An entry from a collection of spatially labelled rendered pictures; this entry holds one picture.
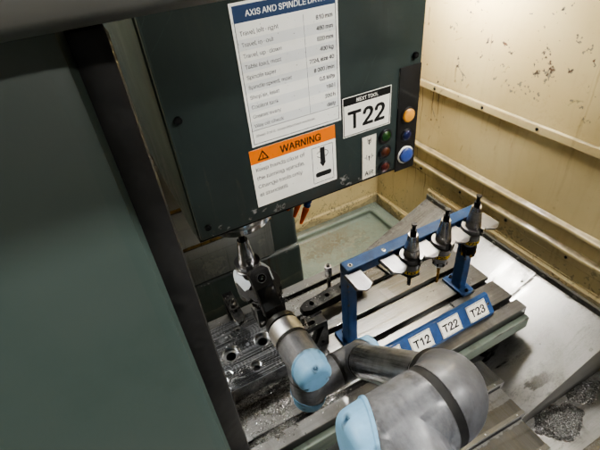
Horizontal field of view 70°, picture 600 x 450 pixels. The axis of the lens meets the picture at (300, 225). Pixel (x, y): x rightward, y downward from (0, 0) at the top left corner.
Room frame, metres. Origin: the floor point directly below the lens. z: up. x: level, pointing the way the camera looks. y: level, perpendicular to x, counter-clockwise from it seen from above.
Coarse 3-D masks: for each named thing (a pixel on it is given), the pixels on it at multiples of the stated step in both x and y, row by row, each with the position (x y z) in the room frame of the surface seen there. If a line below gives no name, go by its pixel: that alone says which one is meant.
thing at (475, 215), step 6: (480, 204) 0.93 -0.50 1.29; (474, 210) 0.91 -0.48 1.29; (480, 210) 0.91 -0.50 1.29; (468, 216) 0.93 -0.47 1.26; (474, 216) 0.91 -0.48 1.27; (480, 216) 0.91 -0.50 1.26; (468, 222) 0.92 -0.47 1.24; (474, 222) 0.91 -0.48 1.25; (480, 222) 0.91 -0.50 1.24; (468, 228) 0.91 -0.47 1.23; (474, 228) 0.90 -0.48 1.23
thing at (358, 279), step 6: (360, 270) 0.80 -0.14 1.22; (348, 276) 0.79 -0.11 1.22; (354, 276) 0.78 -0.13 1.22; (360, 276) 0.78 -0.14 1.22; (366, 276) 0.78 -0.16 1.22; (348, 282) 0.77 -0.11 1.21; (354, 282) 0.76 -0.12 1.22; (360, 282) 0.76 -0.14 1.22; (366, 282) 0.76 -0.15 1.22; (372, 282) 0.76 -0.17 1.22; (354, 288) 0.74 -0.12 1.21; (360, 288) 0.74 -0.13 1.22; (366, 288) 0.74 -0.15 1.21
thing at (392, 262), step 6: (384, 258) 0.84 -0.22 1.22; (390, 258) 0.84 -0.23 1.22; (396, 258) 0.83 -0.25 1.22; (384, 264) 0.82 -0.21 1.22; (390, 264) 0.81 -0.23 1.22; (396, 264) 0.81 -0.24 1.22; (402, 264) 0.81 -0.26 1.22; (390, 270) 0.79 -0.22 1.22; (396, 270) 0.79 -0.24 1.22; (402, 270) 0.79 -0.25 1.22
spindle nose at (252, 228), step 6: (258, 222) 0.72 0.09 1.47; (264, 222) 0.74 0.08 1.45; (240, 228) 0.71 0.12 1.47; (246, 228) 0.71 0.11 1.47; (252, 228) 0.72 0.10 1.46; (258, 228) 0.72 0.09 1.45; (228, 234) 0.71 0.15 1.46; (234, 234) 0.71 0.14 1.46; (240, 234) 0.71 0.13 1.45; (246, 234) 0.71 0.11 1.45
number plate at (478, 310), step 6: (480, 300) 0.88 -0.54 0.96; (468, 306) 0.86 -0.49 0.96; (474, 306) 0.86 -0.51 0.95; (480, 306) 0.86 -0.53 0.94; (486, 306) 0.87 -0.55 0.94; (468, 312) 0.84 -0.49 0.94; (474, 312) 0.85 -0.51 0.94; (480, 312) 0.85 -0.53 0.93; (486, 312) 0.85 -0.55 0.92; (474, 318) 0.83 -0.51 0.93; (480, 318) 0.84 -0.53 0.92
